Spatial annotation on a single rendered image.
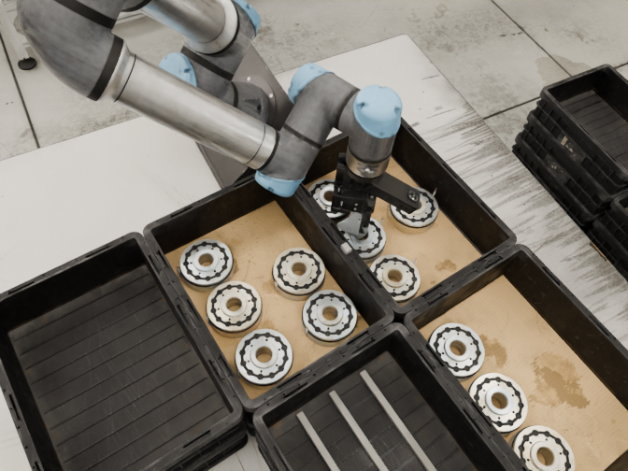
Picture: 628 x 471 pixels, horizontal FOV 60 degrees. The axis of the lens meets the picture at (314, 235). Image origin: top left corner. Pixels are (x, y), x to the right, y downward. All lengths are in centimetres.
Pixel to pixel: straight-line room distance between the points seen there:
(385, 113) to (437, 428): 54
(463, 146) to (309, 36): 152
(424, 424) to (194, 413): 40
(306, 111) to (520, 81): 209
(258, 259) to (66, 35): 55
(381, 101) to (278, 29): 210
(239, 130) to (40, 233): 67
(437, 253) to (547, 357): 28
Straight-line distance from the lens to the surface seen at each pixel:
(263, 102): 126
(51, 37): 79
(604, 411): 115
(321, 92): 90
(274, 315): 105
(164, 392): 103
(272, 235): 113
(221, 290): 105
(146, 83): 82
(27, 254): 138
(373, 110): 85
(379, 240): 112
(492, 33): 314
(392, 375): 104
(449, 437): 103
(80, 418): 105
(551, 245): 143
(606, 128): 210
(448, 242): 118
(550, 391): 112
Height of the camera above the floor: 180
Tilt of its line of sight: 58 degrees down
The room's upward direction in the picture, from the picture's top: 6 degrees clockwise
